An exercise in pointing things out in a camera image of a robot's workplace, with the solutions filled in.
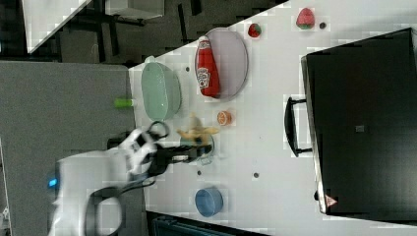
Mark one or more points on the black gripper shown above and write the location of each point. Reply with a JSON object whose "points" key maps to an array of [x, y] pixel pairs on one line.
{"points": [[163, 157]]}

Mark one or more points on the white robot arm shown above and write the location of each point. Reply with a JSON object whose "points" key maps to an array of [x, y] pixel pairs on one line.
{"points": [[90, 185]]}

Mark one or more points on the blue mug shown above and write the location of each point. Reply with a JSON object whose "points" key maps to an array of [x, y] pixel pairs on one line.
{"points": [[209, 201]]}

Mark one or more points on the orange slice toy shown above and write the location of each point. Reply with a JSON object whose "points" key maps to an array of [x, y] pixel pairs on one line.
{"points": [[224, 118]]}

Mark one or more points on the green plastic colander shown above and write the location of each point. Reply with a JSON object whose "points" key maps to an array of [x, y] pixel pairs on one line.
{"points": [[161, 90]]}

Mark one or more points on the red ketchup bottle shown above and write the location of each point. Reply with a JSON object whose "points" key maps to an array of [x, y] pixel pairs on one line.
{"points": [[207, 75]]}

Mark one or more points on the grey round plate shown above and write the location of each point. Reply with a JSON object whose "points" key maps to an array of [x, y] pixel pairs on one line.
{"points": [[231, 60]]}

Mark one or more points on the small red tomato toy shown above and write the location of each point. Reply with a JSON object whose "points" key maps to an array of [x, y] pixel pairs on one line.
{"points": [[254, 30]]}

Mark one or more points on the black toaster oven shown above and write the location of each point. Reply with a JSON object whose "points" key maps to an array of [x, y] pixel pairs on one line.
{"points": [[361, 109]]}

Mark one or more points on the plush strawberry toy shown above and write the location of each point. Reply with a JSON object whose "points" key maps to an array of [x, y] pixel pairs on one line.
{"points": [[305, 19]]}

